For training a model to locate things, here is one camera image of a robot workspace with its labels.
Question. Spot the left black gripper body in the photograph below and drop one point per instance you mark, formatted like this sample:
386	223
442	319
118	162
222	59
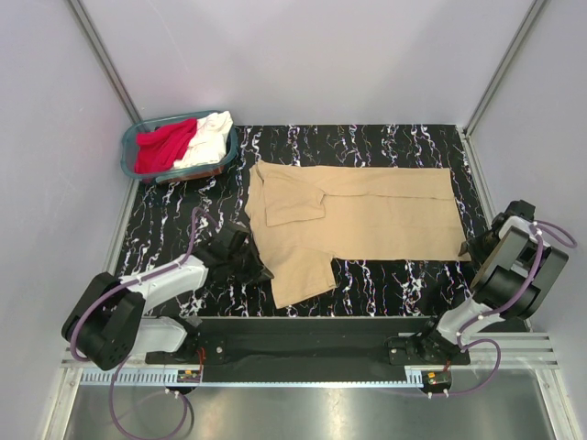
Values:
245	265

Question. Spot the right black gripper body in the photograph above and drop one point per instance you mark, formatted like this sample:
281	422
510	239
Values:
481	247

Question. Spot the tan polo shirt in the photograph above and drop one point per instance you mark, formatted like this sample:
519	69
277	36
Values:
301	218

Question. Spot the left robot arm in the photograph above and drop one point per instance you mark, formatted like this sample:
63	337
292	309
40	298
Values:
112	321

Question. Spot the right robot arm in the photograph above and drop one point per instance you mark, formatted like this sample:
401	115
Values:
516	268

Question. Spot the white shirt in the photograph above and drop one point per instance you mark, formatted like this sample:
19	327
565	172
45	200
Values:
209	144

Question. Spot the red shirt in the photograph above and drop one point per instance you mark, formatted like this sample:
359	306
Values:
159	149

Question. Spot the teal laundry basket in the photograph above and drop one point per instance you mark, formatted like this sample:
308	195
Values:
130	151

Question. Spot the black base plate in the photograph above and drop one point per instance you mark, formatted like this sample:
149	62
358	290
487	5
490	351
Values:
385	326

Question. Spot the aluminium rail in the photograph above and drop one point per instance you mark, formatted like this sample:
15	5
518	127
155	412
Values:
527	350

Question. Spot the white slotted cable duct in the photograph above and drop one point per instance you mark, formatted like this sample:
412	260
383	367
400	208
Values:
210	377

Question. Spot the left aluminium frame post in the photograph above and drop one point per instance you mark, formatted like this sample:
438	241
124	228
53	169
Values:
95	42

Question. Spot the aluminium frame post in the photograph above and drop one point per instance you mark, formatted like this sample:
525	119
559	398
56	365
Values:
519	39
95	42

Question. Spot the right aluminium frame post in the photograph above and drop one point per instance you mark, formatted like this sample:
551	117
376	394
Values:
519	39

